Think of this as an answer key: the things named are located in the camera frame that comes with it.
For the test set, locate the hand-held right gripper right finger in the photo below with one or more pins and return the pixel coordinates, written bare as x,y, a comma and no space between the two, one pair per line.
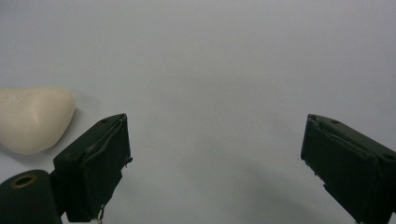
351,165

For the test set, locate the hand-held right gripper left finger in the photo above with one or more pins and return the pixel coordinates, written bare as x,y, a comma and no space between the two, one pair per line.
93,168

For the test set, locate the cream rounded stone-like object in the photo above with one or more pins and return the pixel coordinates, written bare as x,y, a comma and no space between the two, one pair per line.
31,119

